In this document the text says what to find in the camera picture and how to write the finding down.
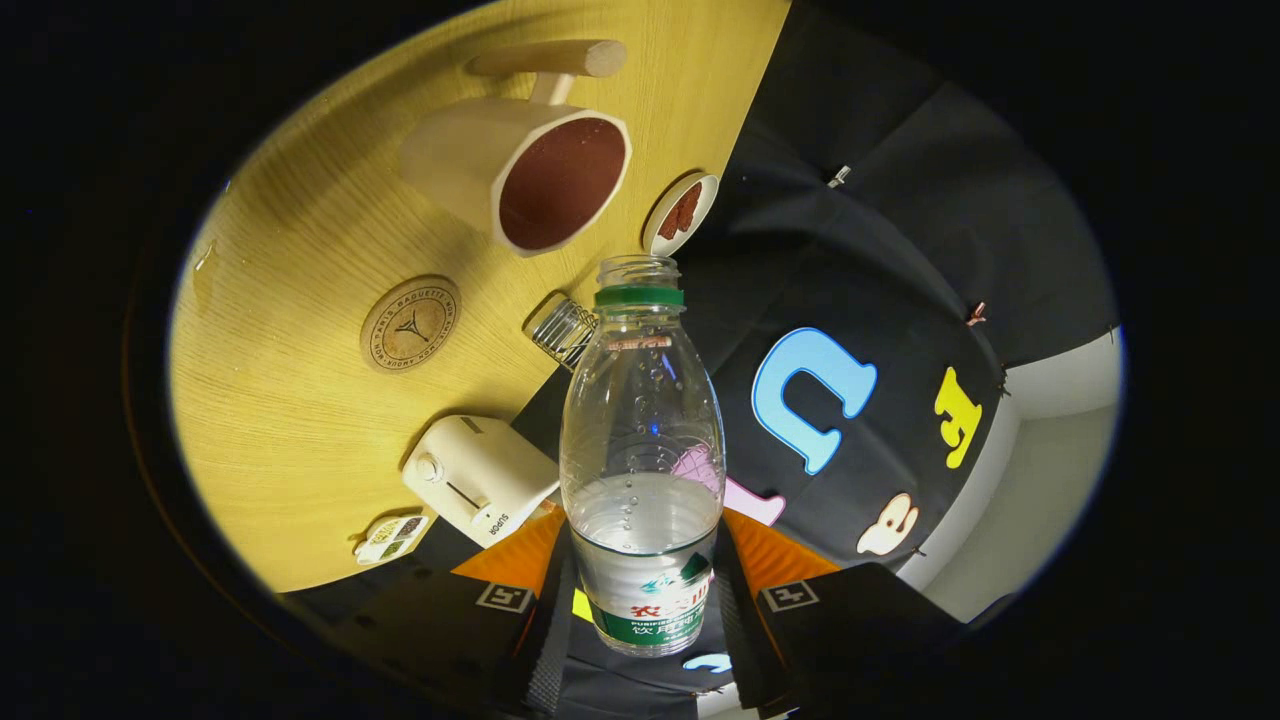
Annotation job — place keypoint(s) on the brown cookie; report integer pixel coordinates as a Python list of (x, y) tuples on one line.
[(672, 222), (688, 203)]

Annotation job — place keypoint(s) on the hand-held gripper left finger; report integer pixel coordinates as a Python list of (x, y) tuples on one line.
[(450, 625)]

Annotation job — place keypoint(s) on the silver clip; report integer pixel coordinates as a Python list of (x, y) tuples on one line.
[(838, 176)]

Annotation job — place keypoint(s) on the white divided dish with beans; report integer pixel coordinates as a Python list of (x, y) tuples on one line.
[(392, 538)]

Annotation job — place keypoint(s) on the black backdrop cloth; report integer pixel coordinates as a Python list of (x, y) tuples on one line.
[(850, 250)]

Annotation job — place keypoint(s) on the clear plastic juice bottle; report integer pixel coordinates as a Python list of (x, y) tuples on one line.
[(640, 420)]

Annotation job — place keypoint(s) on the white toaster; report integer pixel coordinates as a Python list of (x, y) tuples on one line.
[(480, 475)]

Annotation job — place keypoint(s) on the round cork coaster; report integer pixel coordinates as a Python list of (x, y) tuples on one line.
[(411, 324)]

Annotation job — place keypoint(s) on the wooden table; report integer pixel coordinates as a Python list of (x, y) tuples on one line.
[(300, 450)]

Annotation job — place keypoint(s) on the small white round plate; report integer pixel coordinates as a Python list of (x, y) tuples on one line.
[(705, 195)]

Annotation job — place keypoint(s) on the pink clip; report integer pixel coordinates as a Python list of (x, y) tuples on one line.
[(976, 314)]

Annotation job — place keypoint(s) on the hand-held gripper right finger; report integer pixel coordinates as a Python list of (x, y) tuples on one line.
[(850, 625)]

